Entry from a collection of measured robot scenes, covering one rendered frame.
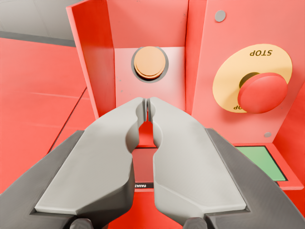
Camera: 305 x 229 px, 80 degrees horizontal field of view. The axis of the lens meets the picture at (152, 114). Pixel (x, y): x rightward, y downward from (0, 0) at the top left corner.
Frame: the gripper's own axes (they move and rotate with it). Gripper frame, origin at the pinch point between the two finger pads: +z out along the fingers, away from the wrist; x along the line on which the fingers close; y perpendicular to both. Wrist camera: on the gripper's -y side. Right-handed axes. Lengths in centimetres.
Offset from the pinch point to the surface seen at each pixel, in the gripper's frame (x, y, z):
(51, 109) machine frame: -25.7, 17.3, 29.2
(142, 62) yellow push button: -0.9, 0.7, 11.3
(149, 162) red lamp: -0.2, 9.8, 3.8
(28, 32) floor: -59, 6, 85
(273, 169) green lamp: 12.9, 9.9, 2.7
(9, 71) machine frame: -46, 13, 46
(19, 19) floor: -61, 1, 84
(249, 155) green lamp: 11.2, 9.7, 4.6
